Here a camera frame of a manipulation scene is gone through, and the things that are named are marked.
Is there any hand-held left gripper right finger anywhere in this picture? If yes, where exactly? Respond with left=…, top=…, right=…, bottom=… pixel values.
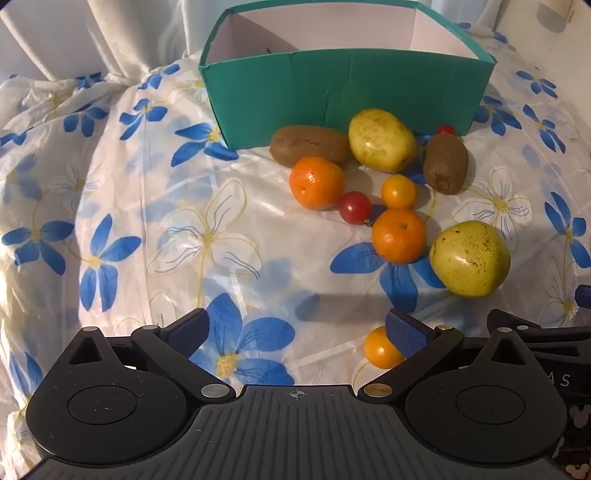
left=356, top=308, right=539, bottom=401

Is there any white curtain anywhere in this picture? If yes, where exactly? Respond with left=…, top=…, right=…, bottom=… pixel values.
left=0, top=0, right=504, bottom=90

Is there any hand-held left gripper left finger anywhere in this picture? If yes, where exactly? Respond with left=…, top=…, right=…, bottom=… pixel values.
left=65, top=308, right=235, bottom=401

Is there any small orange cherry tomato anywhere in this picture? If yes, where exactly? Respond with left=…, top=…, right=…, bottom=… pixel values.
left=364, top=326, right=404, bottom=369
left=382, top=174, right=417, bottom=209

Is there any white floral plastic tablecloth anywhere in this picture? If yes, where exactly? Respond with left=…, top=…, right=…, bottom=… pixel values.
left=0, top=21, right=591, bottom=480

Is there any orange mandarin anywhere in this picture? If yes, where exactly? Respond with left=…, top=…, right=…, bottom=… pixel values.
left=372, top=208, right=427, bottom=265
left=289, top=156, right=345, bottom=210

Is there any teal cardboard box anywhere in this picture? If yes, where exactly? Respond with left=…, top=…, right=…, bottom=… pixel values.
left=198, top=0, right=496, bottom=149

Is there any yellow-green guava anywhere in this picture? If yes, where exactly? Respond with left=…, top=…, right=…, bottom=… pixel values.
left=348, top=109, right=417, bottom=172
left=429, top=220, right=511, bottom=297

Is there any brown kiwi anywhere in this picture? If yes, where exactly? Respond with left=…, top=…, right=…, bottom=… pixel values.
left=423, top=135, right=469, bottom=195
left=270, top=126, right=352, bottom=168

